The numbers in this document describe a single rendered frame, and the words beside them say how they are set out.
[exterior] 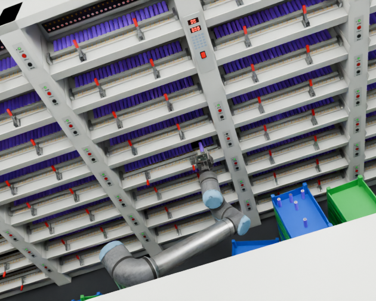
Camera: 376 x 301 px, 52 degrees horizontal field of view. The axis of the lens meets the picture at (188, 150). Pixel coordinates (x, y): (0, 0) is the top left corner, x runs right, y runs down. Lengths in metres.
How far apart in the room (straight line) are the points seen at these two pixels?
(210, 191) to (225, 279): 1.25
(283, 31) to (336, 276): 1.41
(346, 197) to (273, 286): 1.75
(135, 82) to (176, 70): 0.20
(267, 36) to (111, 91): 0.75
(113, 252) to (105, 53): 0.83
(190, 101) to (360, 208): 1.06
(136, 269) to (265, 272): 1.06
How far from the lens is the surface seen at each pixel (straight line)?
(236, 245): 2.61
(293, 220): 2.11
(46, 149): 2.08
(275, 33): 1.83
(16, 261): 2.86
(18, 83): 1.85
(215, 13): 1.70
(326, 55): 1.99
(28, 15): 1.68
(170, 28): 1.70
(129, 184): 2.21
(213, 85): 1.84
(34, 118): 1.95
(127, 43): 1.71
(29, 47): 1.74
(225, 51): 1.80
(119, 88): 1.83
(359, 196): 2.29
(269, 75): 1.92
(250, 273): 0.58
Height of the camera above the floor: 2.23
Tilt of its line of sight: 42 degrees down
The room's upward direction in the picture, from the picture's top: 22 degrees counter-clockwise
